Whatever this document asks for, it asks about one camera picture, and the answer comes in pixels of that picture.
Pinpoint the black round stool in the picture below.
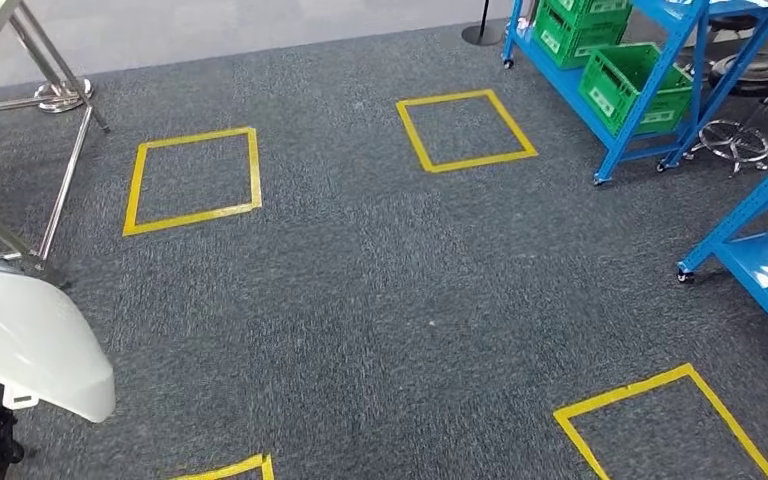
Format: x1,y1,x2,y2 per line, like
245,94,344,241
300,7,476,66
707,14,761,34
683,51,768,179

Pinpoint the chrome round stanchion base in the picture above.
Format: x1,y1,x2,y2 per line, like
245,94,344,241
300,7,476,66
34,78,95,115

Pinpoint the black stanchion post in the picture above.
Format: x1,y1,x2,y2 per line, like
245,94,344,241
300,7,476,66
461,0,506,48

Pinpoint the green plastic crate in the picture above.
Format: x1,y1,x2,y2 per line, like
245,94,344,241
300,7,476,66
546,0,634,28
532,3,624,71
579,42,695,137

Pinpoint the yellow floor tape square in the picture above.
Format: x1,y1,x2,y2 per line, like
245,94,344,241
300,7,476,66
122,127,264,238
552,362,768,480
171,453,276,480
395,89,539,175

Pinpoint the white plastic body panel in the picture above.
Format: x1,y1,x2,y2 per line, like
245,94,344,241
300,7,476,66
0,264,118,424

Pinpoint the blue metal shelf rack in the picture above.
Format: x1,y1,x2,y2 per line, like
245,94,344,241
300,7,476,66
501,0,768,187
675,135,768,359

